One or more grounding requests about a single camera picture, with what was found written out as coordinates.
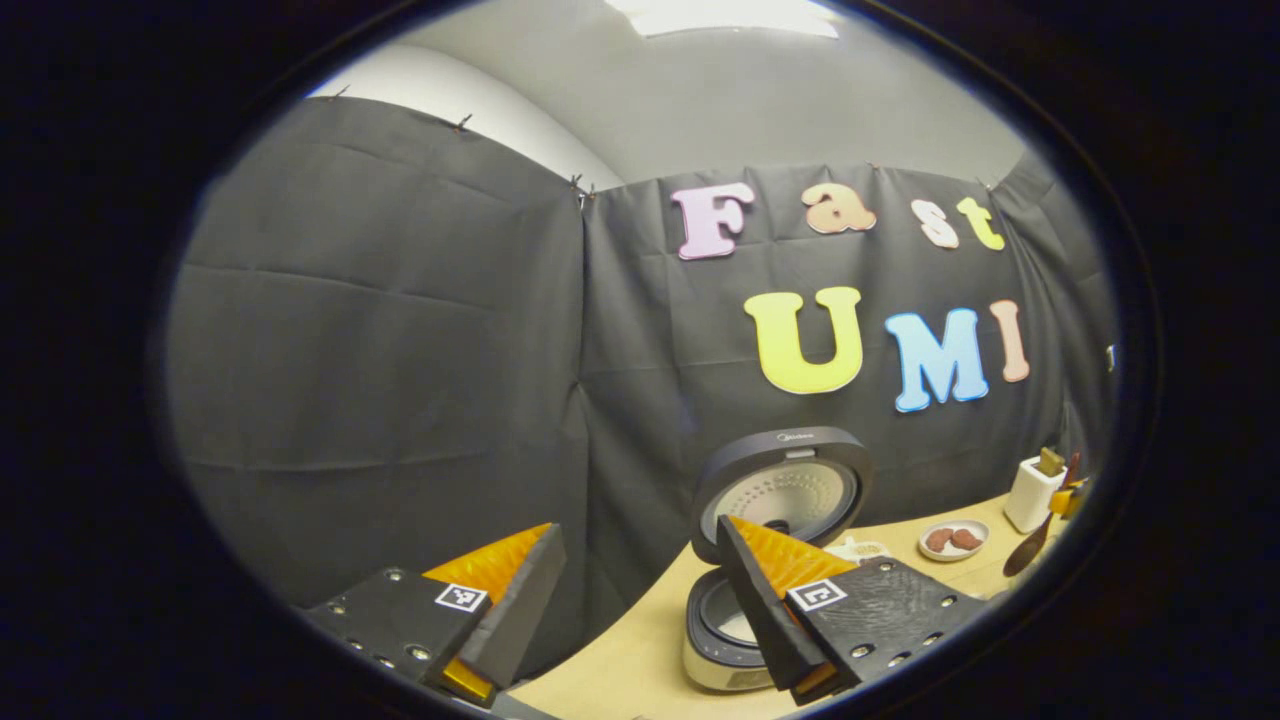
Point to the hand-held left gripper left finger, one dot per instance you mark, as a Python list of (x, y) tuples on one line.
[(520, 615)]

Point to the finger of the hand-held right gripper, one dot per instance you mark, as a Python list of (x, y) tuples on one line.
[(1065, 497)]

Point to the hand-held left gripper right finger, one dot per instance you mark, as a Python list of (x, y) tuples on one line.
[(760, 610)]

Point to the brown wooden spoon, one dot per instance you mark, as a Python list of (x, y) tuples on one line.
[(1025, 552)]

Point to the dark grey rice cooker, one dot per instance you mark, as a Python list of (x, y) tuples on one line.
[(780, 460)]

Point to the white toaster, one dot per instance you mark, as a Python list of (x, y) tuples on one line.
[(1028, 495)]

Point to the brown toast slice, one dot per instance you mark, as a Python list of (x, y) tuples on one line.
[(1050, 461)]

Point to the reddish brown meat piece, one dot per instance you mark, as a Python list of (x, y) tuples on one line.
[(938, 541), (966, 540)]

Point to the round white plate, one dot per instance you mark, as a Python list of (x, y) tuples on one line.
[(954, 524)]

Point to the divided white bean dish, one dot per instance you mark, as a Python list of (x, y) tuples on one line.
[(868, 549)]

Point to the black backdrop cloth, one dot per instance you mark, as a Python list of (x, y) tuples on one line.
[(380, 350)]

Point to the large ceiling light panel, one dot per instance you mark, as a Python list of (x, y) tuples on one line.
[(735, 15)]

